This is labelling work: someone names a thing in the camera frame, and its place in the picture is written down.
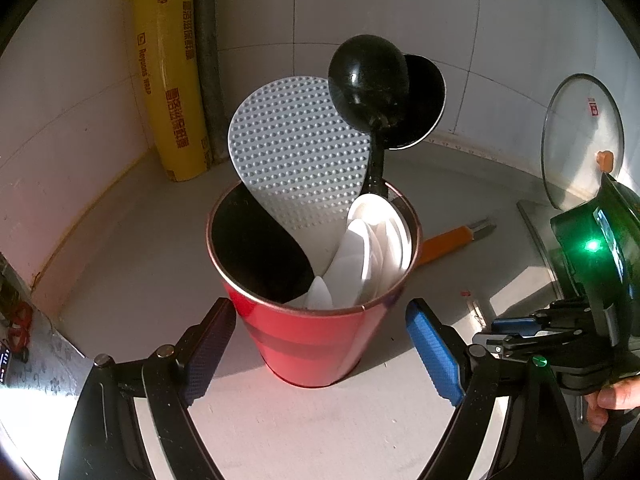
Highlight large black ladle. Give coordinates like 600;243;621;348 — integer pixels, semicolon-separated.
389;53;446;151

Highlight person's right hand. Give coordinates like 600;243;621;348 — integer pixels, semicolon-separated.
584;378;640;434

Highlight red cylindrical holder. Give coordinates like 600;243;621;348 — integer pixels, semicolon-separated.
205;179;424;389

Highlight red scissors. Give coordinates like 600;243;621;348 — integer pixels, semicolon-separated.
7;302;34;352

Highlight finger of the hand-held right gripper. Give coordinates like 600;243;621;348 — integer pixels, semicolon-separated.
472;332;569;361
491;309;592;334

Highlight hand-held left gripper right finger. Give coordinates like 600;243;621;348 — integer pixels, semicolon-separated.
405;298;583;480

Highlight white dotted rice paddle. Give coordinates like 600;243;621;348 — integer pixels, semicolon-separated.
227;75;374;312

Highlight glass pot lid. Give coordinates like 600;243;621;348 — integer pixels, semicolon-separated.
541;73;626;212

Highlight yellow cling wrap box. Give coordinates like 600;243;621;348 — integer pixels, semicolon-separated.
133;0;209;183

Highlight grey pipe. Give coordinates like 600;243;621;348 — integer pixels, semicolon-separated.
193;0;229;166

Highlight white printed rice spoon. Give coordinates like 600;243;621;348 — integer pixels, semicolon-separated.
347;193;411;306

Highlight silver foil sheet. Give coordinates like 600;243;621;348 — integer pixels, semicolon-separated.
0;252;102;401

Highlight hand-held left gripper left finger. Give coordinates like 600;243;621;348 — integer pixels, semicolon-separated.
59;297;237;480

